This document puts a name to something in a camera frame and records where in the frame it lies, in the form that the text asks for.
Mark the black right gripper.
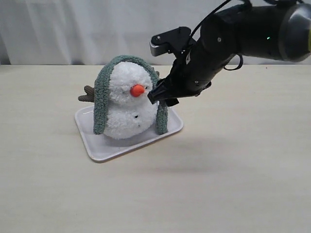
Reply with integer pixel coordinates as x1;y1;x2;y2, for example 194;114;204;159
147;9;241;106

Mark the white plush snowman toy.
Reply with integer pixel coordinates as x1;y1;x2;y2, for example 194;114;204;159
77;61;160;139

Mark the white plastic tray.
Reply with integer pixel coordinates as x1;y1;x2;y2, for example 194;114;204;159
74;105;184;163

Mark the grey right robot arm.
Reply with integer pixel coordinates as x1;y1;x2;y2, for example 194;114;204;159
148;0;311;106

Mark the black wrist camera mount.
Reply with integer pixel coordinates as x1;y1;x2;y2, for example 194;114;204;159
150;26;196;58

